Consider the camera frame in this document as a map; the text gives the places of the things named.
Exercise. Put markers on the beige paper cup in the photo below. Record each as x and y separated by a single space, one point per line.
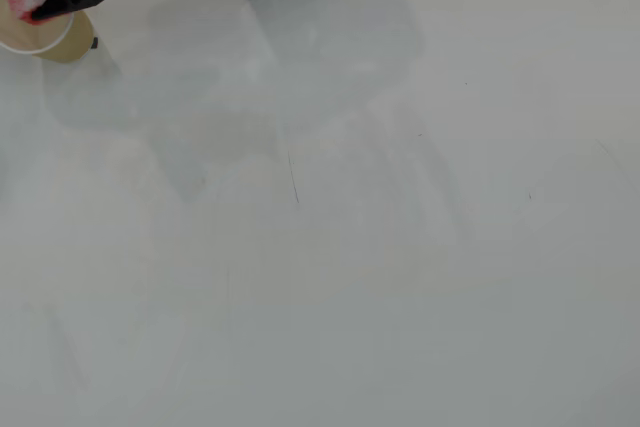
75 42

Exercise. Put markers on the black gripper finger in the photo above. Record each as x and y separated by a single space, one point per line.
52 7

